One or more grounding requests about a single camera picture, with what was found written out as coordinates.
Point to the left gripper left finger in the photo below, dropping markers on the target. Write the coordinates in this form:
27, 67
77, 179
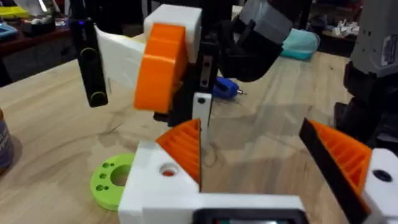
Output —
149, 186

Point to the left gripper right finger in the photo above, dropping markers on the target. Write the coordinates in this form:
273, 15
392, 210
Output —
348, 161

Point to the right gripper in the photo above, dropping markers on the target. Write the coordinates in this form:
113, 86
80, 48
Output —
248, 53

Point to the blue electric screwdriver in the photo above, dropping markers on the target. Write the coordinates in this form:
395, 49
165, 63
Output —
225, 87

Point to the green disc with holes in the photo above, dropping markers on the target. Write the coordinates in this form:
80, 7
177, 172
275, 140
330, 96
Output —
104, 186

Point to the white right wrist plate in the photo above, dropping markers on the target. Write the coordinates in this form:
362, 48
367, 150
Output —
121, 59

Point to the teal soft bag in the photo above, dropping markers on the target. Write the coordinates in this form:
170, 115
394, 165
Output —
300, 45

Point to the heap of white clutter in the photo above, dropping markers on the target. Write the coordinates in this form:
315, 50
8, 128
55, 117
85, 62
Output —
342, 28

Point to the grey-blue round tub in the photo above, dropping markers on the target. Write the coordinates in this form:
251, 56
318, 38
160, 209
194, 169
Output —
4, 146

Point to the blue box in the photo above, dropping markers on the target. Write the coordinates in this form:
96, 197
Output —
7, 31

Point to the yellow tray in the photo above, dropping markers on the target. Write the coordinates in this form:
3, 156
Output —
12, 12

